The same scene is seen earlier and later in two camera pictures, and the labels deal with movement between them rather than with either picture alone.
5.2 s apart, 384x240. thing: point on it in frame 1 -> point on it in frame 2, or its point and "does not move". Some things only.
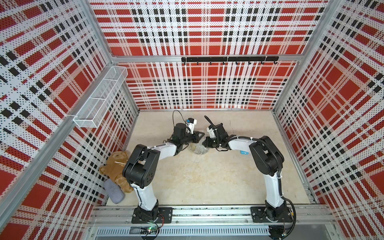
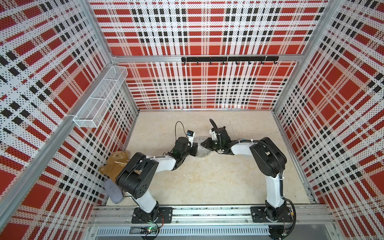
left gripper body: x=188 y=138 -> x=189 y=150
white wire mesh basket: x=92 y=113 does not move
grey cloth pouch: x=116 y=194 does not move
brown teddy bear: x=114 y=168 does not move
